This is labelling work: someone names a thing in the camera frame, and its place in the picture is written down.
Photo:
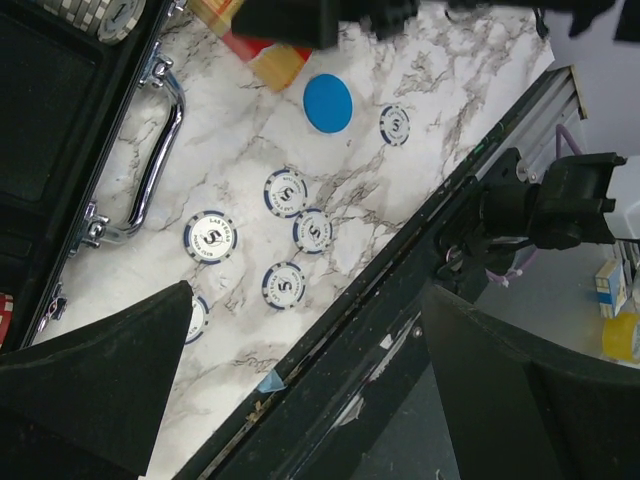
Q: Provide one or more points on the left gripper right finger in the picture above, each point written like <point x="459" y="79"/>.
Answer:
<point x="520" y="407"/>

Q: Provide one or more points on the purple green grey chip stack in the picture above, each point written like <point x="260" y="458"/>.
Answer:
<point x="110" y="21"/>

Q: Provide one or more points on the red white chip stack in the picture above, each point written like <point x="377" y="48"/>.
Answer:
<point x="6" y="314"/>

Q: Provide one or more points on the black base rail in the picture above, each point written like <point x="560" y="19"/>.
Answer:
<point x="349" y="375"/>

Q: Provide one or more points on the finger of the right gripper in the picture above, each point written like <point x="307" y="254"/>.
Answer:
<point x="308" y="24"/>

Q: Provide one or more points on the blue white small box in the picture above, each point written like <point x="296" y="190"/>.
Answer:
<point x="611" y="288"/>

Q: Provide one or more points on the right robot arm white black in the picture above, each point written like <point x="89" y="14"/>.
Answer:
<point x="581" y="199"/>

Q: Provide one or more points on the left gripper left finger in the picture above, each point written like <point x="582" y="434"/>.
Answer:
<point x="88" y="404"/>

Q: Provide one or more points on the blue round dealer button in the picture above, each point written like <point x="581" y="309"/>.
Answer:
<point x="327" y="103"/>

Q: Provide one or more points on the white blue poker chip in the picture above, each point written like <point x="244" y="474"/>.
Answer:
<point x="210" y="237"/>
<point x="394" y="125"/>
<point x="199" y="320"/>
<point x="285" y="193"/>
<point x="312" y="231"/>
<point x="283" y="286"/>

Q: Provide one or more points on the red playing card deck box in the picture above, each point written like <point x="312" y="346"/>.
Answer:
<point x="276" y="65"/>

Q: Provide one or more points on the black poker set case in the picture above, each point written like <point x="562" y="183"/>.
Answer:
<point x="64" y="96"/>

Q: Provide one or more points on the yellow tape roll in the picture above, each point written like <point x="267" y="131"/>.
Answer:
<point x="620" y="338"/>

